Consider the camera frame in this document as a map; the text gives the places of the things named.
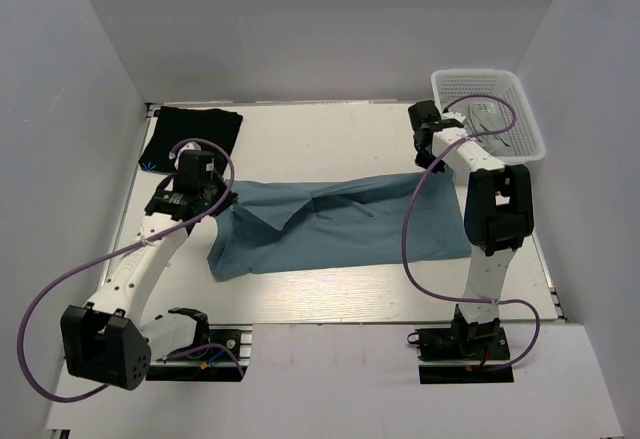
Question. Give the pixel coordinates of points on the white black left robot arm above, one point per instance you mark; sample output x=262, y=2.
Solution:
x=105, y=340

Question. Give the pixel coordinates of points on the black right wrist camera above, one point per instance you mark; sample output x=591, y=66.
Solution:
x=425, y=116

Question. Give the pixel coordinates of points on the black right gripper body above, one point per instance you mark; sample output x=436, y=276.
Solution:
x=426, y=154

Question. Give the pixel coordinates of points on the black t shirt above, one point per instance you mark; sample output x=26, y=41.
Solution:
x=173, y=125

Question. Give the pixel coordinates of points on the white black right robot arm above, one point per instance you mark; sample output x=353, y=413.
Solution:
x=498, y=215

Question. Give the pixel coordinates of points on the white plastic basket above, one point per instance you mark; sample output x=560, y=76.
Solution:
x=454, y=87

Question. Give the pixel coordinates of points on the teal blue t shirt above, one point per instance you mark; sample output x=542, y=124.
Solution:
x=282, y=227

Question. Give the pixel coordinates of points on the grey t shirt in basket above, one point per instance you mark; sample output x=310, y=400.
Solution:
x=483, y=116

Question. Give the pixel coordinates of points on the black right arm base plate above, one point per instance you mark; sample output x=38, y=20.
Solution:
x=442, y=361

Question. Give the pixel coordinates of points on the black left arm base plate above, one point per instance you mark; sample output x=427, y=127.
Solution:
x=226, y=359

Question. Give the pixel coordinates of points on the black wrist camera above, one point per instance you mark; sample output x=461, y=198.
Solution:
x=187, y=179
x=425, y=116

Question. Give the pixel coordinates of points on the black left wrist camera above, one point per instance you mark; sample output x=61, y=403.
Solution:
x=187, y=179

